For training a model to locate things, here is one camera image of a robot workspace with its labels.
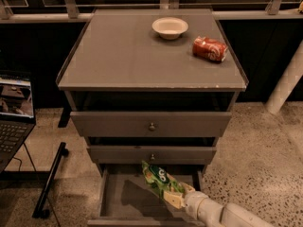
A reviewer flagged grey drawer cabinet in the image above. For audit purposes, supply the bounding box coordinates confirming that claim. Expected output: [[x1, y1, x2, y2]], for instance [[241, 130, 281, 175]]
[[56, 9, 249, 227]]

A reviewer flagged green rice chip bag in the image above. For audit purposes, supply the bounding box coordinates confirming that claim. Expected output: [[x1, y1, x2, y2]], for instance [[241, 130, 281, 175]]
[[142, 161, 185, 200]]

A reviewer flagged top grey drawer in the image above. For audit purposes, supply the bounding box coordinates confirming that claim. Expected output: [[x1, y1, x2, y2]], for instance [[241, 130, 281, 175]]
[[70, 112, 231, 137]]

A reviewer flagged metal window railing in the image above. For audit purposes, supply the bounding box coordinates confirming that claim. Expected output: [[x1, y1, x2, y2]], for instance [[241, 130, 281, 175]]
[[0, 0, 303, 23]]

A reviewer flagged white cylindrical post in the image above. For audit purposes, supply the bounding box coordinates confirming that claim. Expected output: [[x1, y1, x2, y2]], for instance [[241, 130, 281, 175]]
[[265, 42, 303, 114]]

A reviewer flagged crushed red soda can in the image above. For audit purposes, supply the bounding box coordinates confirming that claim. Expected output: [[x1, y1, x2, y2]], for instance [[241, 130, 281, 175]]
[[192, 36, 228, 62]]

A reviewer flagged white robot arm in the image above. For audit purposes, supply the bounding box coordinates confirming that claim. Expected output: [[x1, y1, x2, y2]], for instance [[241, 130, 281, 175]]
[[163, 183, 275, 227]]

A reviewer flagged middle grey drawer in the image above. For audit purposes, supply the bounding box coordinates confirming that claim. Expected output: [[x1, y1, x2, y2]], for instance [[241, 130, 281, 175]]
[[87, 146, 217, 165]]

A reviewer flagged black laptop stand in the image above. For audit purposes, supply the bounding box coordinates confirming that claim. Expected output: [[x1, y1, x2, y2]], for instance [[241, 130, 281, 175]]
[[0, 142, 69, 219]]

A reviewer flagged white paper bowl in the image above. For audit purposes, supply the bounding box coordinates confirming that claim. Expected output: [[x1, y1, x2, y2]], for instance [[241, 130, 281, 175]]
[[151, 17, 188, 40]]

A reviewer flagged open bottom grey drawer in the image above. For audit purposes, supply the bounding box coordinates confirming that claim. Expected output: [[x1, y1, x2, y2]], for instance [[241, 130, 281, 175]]
[[87, 165, 205, 227]]

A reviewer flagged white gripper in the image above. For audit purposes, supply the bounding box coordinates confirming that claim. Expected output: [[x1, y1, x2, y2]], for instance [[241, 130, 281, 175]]
[[163, 182, 208, 220]]

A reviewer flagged black laptop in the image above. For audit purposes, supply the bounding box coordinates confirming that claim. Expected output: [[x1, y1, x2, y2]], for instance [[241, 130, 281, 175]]
[[0, 70, 36, 172]]

